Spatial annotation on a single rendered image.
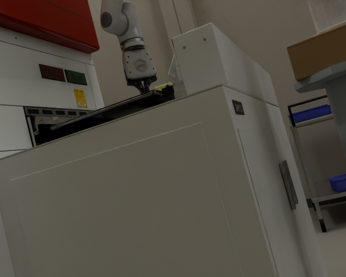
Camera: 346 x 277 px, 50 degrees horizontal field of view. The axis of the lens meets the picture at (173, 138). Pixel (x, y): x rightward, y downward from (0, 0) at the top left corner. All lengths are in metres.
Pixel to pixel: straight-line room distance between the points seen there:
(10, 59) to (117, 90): 3.20
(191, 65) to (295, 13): 3.02
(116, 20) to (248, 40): 2.68
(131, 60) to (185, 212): 0.66
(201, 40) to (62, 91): 0.68
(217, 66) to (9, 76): 0.65
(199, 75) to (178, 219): 0.30
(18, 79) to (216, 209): 0.74
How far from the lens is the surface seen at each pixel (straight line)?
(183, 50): 0.83
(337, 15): 1.06
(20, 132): 1.15
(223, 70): 0.79
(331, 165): 3.67
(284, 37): 3.76
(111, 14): 1.26
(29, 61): 1.29
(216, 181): 0.73
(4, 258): 1.04
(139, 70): 1.27
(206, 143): 0.73
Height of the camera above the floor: 0.69
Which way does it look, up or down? 4 degrees up
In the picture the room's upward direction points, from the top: 15 degrees counter-clockwise
